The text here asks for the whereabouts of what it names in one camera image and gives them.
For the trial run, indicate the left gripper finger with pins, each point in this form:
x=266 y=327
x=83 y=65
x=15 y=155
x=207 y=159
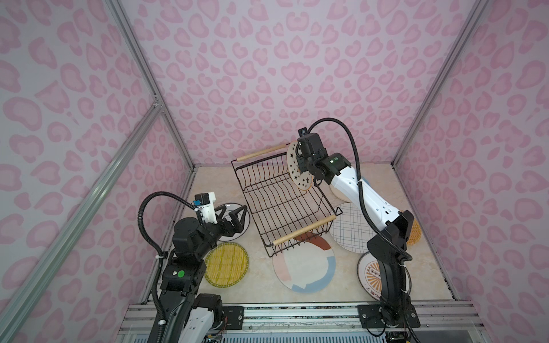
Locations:
x=242 y=219
x=220 y=211

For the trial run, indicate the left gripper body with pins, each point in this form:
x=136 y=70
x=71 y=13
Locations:
x=214 y=233

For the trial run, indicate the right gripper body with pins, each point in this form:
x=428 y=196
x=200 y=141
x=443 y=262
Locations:
x=305 y=163

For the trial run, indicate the white green-rimmed plate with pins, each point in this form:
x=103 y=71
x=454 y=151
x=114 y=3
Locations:
x=222 y=238

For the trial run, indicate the star patterned plate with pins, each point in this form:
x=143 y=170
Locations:
x=302 y=180

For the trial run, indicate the yellow striped plate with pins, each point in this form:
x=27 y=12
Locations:
x=227 y=265

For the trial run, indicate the black wire dish rack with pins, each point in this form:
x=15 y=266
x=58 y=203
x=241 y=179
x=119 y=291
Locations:
x=281 y=212

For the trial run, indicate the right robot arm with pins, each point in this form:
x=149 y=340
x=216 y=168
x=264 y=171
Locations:
x=391 y=226

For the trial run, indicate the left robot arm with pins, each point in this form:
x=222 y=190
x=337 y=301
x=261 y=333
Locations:
x=183 y=314

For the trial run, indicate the cream blue plate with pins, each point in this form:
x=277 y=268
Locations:
x=336 y=193

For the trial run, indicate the large pink blue plate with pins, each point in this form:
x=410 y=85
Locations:
x=307 y=267

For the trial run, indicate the white plaid plate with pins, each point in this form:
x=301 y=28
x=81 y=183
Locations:
x=350 y=229

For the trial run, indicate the orange woven plate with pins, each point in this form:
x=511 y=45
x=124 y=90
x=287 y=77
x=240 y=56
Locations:
x=413 y=234

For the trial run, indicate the orange sunburst plate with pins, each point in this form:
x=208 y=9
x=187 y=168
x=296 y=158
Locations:
x=368 y=273

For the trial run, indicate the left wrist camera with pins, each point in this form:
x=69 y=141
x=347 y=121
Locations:
x=205 y=209

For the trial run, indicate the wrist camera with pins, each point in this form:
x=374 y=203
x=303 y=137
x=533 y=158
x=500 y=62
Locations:
x=205 y=209
x=302 y=130

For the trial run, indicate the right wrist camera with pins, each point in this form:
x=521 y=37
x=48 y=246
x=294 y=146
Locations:
x=302 y=130

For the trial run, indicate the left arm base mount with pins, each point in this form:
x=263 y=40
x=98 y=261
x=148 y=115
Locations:
x=227 y=317

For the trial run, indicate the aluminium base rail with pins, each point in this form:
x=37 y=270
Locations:
x=313 y=317

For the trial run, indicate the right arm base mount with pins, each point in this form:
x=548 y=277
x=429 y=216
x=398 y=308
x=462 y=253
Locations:
x=375 y=316

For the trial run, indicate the aluminium frame strut left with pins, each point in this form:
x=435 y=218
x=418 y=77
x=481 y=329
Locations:
x=85 y=136

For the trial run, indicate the aluminium frame strut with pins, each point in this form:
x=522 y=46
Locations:
x=479 y=10
x=85 y=136

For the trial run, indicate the aluminium frame strut right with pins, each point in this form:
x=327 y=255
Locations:
x=479 y=10

